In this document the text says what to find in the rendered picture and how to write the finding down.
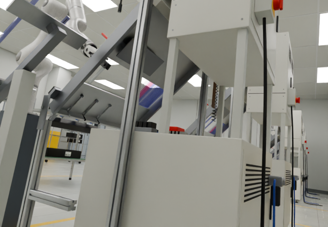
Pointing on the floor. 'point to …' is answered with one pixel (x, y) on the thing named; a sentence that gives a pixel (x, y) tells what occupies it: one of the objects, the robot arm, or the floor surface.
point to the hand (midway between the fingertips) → (105, 64)
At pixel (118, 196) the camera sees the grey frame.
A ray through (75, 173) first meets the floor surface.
